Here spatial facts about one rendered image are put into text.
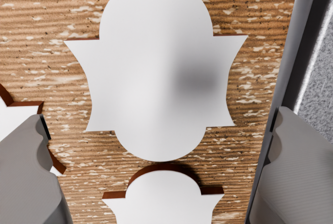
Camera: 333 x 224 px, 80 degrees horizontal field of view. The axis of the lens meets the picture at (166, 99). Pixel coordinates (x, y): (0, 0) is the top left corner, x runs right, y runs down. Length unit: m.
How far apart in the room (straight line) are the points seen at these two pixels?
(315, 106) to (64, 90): 0.23
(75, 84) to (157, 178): 0.11
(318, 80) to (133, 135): 0.17
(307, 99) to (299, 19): 0.08
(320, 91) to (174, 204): 0.18
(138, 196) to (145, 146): 0.06
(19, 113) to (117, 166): 0.09
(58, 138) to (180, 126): 0.11
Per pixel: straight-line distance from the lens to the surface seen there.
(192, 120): 0.16
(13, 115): 0.19
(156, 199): 0.22
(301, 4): 0.19
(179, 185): 0.21
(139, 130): 0.17
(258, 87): 0.18
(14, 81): 0.19
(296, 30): 0.20
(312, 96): 0.23
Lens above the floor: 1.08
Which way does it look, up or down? 64 degrees down
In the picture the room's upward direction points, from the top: 176 degrees clockwise
